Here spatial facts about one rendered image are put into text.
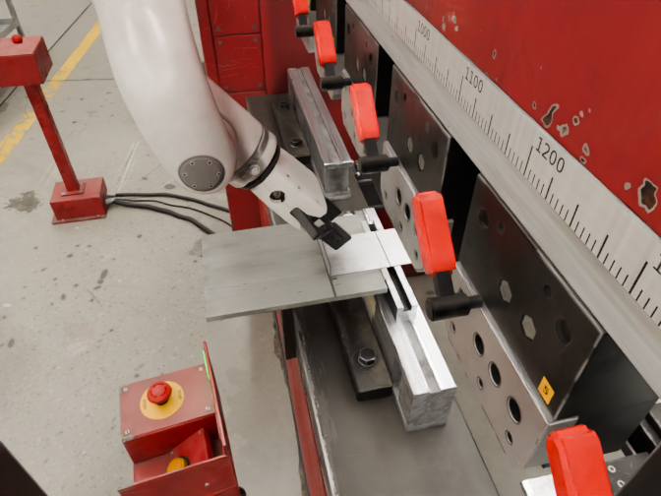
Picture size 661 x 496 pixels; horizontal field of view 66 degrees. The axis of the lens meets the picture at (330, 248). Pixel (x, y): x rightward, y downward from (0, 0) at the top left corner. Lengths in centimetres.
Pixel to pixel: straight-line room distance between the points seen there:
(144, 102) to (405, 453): 54
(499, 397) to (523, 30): 25
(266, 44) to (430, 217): 119
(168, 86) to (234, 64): 103
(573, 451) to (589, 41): 19
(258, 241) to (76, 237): 187
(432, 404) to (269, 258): 32
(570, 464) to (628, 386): 9
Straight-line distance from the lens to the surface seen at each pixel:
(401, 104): 53
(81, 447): 190
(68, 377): 208
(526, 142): 33
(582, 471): 28
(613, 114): 27
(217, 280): 78
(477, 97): 38
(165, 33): 53
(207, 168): 54
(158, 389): 92
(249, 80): 156
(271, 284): 76
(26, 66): 238
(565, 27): 30
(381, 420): 77
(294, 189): 65
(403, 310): 74
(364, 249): 81
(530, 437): 38
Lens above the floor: 154
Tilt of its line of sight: 42 degrees down
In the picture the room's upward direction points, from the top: straight up
